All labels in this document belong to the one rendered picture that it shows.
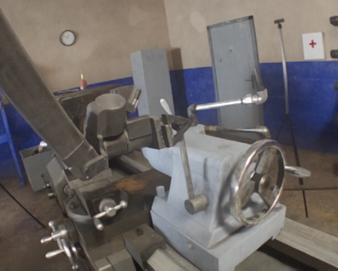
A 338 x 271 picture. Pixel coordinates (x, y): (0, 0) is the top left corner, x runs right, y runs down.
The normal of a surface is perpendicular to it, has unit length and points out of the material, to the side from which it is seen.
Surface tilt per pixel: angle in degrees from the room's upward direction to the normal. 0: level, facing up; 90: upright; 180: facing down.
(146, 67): 90
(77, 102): 90
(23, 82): 114
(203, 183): 76
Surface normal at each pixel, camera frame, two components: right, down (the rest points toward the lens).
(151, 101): 0.55, 0.15
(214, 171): -0.83, 0.12
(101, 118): 0.73, 0.48
